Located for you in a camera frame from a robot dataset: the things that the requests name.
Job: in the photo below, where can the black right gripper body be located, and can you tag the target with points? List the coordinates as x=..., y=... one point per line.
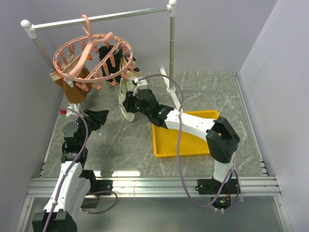
x=133, y=105

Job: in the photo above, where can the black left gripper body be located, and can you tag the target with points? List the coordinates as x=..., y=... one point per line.
x=82, y=126

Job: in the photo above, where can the pink round clip hanger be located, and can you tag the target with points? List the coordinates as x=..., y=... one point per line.
x=78, y=59

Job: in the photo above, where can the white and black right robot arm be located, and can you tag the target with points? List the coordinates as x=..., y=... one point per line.
x=220, y=136

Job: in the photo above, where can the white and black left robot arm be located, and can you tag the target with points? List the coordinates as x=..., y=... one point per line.
x=74, y=182

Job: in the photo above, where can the silver white clothes rack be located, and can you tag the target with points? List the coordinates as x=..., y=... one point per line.
x=32, y=29

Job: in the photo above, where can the beige hanging garment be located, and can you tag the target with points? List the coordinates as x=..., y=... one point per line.
x=133, y=71

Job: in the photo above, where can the brown hanging garment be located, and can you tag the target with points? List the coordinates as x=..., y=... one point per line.
x=74, y=94

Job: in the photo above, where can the yellow plastic tray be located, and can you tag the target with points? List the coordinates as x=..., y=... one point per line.
x=165, y=141

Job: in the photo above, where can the black hanging garment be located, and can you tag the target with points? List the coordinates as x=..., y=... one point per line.
x=118, y=54

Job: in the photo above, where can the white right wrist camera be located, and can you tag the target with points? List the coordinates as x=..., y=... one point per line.
x=139, y=85

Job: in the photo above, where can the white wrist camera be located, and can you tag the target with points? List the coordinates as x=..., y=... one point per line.
x=139, y=85
x=71, y=110

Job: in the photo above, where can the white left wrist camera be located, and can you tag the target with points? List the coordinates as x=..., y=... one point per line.
x=71, y=110

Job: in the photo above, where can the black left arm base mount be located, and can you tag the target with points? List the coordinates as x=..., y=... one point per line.
x=93, y=197

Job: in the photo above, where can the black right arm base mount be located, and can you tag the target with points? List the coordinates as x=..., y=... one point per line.
x=211, y=187

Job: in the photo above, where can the aluminium rail frame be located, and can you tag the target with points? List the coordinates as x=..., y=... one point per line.
x=123, y=152

